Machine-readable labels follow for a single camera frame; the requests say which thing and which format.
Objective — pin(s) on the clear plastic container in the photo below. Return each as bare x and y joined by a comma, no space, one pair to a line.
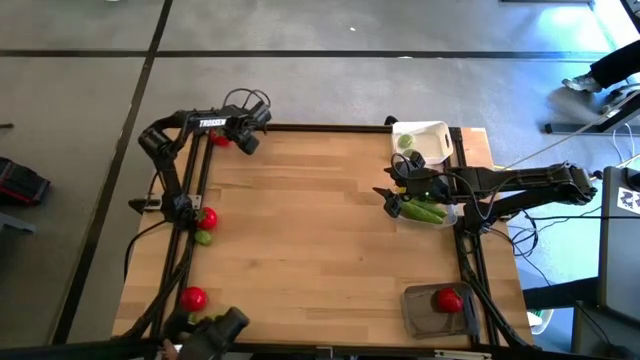
450,222

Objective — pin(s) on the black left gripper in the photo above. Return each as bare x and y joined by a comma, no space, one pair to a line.
248,145

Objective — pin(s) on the black horizontal bar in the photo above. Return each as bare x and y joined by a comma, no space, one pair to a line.
75,350

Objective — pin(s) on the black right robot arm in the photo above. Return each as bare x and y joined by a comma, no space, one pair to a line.
525,180

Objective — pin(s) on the black table frame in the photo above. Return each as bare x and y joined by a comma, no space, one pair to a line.
310,128

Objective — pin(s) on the silver metal bracket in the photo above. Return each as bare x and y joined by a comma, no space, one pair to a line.
462,354

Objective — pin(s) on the black clamp knob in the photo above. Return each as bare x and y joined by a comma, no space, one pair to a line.
390,120

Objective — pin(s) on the grey floor object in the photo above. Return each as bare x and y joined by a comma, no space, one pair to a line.
15,225

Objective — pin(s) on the grey cabinet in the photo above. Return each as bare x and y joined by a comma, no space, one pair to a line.
620,260

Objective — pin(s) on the person's shoe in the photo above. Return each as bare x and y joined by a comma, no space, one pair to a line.
581,83

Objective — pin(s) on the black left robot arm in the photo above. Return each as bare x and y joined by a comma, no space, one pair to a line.
165,165

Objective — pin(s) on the red tomato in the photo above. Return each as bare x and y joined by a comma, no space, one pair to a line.
220,140
193,298
207,218
449,300

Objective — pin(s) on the person's leg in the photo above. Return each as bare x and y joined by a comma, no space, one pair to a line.
617,65

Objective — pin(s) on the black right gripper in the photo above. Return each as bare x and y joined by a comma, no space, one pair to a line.
425,185

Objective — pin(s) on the red and black bag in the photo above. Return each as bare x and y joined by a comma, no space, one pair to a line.
22,182

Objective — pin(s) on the white plastic basket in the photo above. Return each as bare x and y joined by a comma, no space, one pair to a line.
432,142

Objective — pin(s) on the dark grey plastic container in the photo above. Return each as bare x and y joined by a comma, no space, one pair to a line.
420,320

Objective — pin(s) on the black white marker tag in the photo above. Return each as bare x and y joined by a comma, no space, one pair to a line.
629,200

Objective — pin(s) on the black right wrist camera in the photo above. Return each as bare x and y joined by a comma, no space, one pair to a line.
417,160

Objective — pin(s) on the black floor stand bar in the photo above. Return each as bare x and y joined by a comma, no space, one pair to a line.
575,127

